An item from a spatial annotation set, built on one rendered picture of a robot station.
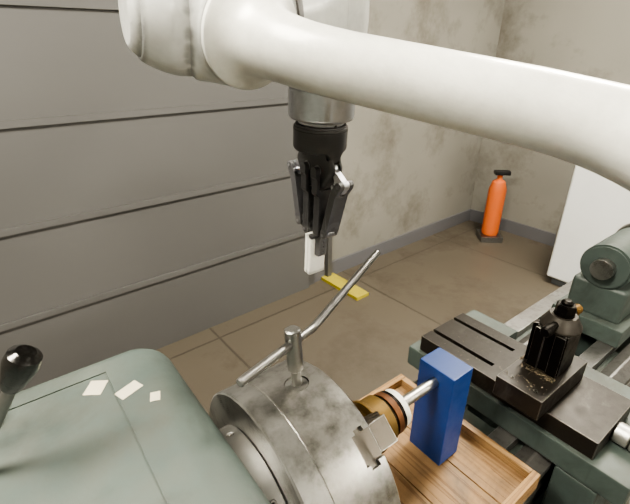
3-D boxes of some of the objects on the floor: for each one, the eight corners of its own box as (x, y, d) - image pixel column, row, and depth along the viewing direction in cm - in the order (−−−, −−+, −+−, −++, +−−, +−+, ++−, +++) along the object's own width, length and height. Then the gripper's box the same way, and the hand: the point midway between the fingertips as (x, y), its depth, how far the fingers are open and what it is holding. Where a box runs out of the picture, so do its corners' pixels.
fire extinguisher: (509, 239, 408) (524, 171, 380) (494, 247, 392) (508, 176, 364) (483, 230, 428) (495, 165, 399) (467, 237, 412) (478, 170, 383)
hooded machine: (669, 291, 321) (749, 97, 261) (642, 320, 287) (728, 104, 228) (572, 259, 369) (621, 89, 309) (539, 281, 335) (588, 94, 276)
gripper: (374, 127, 56) (358, 282, 67) (313, 110, 65) (308, 248, 76) (329, 134, 52) (320, 297, 63) (271, 114, 61) (272, 260, 72)
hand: (314, 251), depth 68 cm, fingers closed
